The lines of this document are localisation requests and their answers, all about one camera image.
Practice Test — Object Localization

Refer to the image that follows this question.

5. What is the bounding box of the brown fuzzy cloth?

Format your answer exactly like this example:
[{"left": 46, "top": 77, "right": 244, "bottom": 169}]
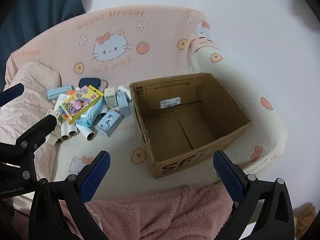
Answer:
[{"left": 292, "top": 202, "right": 317, "bottom": 239}]

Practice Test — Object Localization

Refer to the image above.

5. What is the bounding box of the white box green round logo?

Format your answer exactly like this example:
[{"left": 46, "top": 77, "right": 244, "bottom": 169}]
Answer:
[{"left": 104, "top": 87, "right": 118, "bottom": 110}]

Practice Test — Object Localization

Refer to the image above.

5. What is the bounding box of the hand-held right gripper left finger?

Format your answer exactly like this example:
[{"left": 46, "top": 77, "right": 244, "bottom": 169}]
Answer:
[{"left": 29, "top": 150, "right": 111, "bottom": 240}]

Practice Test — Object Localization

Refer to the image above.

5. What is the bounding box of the colourful crayon box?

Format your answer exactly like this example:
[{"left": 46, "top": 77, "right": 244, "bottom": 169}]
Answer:
[{"left": 58, "top": 84, "right": 104, "bottom": 125}]

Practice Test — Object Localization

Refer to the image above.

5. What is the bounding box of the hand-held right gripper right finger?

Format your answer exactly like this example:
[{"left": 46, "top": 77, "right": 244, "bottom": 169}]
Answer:
[{"left": 212, "top": 150, "right": 294, "bottom": 240}]

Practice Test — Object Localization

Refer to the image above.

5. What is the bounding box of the tall white box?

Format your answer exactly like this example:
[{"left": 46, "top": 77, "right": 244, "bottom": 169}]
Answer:
[{"left": 53, "top": 94, "right": 69, "bottom": 113}]

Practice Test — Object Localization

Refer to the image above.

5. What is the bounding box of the long light blue box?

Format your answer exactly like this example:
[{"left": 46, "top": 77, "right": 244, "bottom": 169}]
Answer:
[{"left": 47, "top": 85, "right": 73, "bottom": 101}]

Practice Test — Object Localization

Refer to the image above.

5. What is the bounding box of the blue curtain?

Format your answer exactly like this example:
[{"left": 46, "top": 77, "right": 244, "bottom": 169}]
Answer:
[{"left": 0, "top": 0, "right": 93, "bottom": 88}]

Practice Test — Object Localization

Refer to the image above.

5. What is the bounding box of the light blue ink-print box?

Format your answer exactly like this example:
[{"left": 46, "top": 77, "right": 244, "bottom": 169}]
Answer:
[
  {"left": 116, "top": 91, "right": 131, "bottom": 117},
  {"left": 94, "top": 110, "right": 125, "bottom": 138}
]

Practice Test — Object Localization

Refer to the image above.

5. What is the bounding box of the blue wet wipes pack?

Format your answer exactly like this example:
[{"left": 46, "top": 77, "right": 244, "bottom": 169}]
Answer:
[{"left": 76, "top": 97, "right": 108, "bottom": 128}]

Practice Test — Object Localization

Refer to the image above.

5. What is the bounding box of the pink fluffy blanket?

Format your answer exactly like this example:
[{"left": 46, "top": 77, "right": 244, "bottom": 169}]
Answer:
[{"left": 60, "top": 184, "right": 240, "bottom": 240}]

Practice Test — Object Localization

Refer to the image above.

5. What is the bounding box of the dark blue glasses case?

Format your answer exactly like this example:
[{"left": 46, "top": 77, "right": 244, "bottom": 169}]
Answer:
[{"left": 78, "top": 78, "right": 102, "bottom": 90}]

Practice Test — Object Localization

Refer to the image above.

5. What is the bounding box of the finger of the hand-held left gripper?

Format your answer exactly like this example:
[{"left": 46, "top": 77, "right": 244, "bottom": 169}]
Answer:
[
  {"left": 0, "top": 114, "right": 57, "bottom": 184},
  {"left": 0, "top": 83, "right": 25, "bottom": 107}
]

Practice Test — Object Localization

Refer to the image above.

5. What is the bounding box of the brown cardboard box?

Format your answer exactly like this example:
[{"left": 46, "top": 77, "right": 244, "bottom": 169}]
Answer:
[{"left": 129, "top": 72, "right": 252, "bottom": 180}]

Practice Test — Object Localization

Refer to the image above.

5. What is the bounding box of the pink patterned pillow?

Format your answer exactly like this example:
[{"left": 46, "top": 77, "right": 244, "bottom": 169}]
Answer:
[{"left": 0, "top": 61, "right": 62, "bottom": 183}]

